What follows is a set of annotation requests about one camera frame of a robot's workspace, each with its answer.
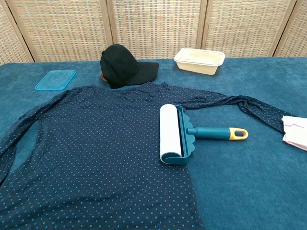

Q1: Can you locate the teal lint roller yellow tip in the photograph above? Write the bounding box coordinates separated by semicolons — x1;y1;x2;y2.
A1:
159;104;249;166

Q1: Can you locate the cream plastic food container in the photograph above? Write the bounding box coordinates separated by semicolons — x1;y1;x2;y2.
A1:
173;47;226;76

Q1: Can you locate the black baseball cap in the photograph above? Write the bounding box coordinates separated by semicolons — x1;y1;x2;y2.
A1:
100;44;160;90

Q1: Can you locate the navy polka dot shirt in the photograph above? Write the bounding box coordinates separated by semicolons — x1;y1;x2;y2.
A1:
0;82;295;230

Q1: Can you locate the woven wicker folding screen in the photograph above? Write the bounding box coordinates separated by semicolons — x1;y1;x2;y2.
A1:
0;0;307;66

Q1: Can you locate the blue transparent container lid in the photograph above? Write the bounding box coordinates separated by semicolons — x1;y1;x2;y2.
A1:
34;70;77;92

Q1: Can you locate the teal terry table cover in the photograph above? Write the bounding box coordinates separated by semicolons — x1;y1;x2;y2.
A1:
0;57;307;230

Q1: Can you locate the white tissue pack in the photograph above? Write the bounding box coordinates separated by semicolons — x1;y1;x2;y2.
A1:
281;115;307;151

